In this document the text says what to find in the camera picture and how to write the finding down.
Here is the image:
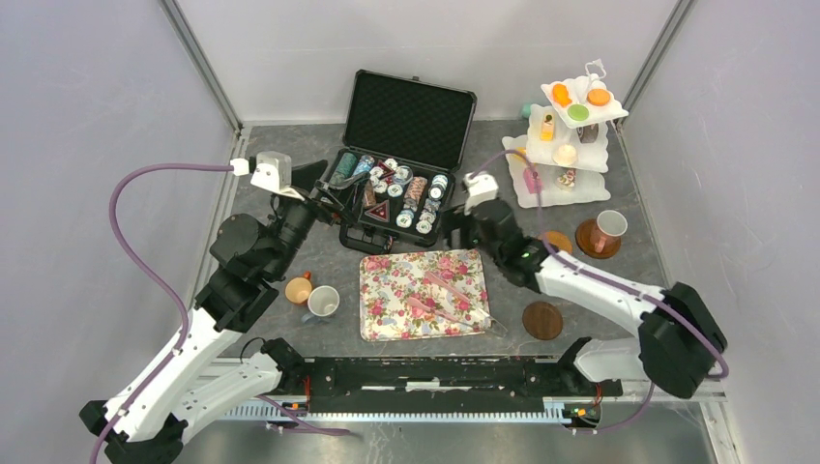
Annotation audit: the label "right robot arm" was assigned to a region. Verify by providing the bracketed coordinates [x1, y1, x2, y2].
[441, 199, 729, 399]

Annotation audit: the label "red triangle dealer button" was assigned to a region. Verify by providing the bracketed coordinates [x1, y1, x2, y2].
[364, 200, 391, 223]

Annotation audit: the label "green round macaron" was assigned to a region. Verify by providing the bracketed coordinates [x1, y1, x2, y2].
[567, 103, 590, 122]

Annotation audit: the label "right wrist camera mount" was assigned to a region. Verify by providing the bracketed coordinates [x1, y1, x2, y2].
[463, 171, 499, 216]

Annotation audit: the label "pink-handled metal tongs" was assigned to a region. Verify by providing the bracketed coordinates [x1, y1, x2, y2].
[406, 271, 508, 338]

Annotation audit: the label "pink strawberry cake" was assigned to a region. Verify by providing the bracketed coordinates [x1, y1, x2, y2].
[522, 167, 542, 195]

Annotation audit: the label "green cylindrical object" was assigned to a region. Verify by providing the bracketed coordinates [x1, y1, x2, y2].
[520, 103, 532, 119]

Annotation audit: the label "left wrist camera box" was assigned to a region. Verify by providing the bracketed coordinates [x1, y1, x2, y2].
[250, 151, 300, 198]

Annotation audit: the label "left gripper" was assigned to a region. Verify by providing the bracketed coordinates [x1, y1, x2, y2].
[266, 159, 369, 279]

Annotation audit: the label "sprinkled strawberry cake slice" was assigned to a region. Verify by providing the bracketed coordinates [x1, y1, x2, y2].
[555, 169, 576, 191]

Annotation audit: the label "orange pastry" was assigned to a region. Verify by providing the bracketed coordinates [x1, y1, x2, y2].
[551, 83, 572, 107]

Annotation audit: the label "floral serving tray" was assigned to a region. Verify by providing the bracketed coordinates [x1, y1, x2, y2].
[360, 249, 490, 342]

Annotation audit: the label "cream round pudding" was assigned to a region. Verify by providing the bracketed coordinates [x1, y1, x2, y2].
[552, 144, 578, 166]

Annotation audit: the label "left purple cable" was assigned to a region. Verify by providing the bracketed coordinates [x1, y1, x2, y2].
[89, 162, 252, 464]

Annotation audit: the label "light orange wooden coaster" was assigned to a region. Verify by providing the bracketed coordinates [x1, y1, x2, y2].
[543, 230, 573, 254]

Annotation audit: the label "black poker chip case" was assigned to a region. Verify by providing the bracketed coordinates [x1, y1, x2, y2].
[323, 70, 478, 255]

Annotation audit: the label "grey white mug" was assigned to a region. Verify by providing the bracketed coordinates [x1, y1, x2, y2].
[301, 285, 340, 324]

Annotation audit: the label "pink mug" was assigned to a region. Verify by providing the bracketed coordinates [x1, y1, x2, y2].
[590, 210, 629, 253]

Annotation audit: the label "dark brown wooden coaster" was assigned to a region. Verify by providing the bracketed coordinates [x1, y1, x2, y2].
[521, 302, 564, 340]

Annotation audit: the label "purple cable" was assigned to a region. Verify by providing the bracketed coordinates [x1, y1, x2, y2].
[89, 162, 252, 464]
[470, 148, 732, 437]

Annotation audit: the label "yellow round biscuit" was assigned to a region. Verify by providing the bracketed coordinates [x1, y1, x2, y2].
[587, 88, 611, 106]

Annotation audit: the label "medium brown wooden coaster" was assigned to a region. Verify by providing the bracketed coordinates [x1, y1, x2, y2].
[575, 218, 622, 259]

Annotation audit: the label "yellow cake with green fruit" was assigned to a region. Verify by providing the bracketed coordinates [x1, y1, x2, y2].
[540, 112, 555, 142]

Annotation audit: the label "orange mug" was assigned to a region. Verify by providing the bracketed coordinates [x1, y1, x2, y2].
[284, 272, 313, 305]

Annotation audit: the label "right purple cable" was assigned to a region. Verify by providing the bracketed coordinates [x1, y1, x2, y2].
[470, 148, 732, 437]

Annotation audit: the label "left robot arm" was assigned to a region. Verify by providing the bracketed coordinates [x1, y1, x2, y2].
[80, 152, 366, 463]

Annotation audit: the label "yellow kiwi cake slice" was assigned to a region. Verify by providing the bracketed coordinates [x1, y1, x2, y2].
[512, 147, 527, 163]

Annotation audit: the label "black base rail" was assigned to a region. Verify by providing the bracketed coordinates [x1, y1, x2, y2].
[263, 338, 624, 416]

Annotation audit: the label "chocolate cake slice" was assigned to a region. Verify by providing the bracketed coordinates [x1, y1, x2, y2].
[576, 124, 600, 144]

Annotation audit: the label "white three-tier cake stand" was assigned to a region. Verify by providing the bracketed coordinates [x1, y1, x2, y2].
[502, 59, 629, 209]

